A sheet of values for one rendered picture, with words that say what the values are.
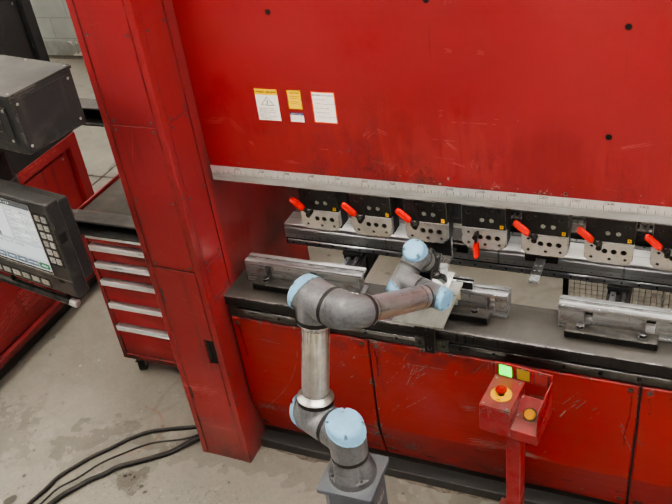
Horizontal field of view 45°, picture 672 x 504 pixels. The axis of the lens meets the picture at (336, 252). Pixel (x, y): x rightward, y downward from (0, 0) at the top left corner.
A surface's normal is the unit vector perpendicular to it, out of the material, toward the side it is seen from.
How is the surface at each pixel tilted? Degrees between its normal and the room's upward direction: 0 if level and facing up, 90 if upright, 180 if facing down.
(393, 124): 90
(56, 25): 90
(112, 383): 0
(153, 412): 0
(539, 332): 0
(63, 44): 90
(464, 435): 90
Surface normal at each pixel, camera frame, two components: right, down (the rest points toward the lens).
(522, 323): -0.12, -0.82
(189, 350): -0.37, 0.55
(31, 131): 0.85, 0.21
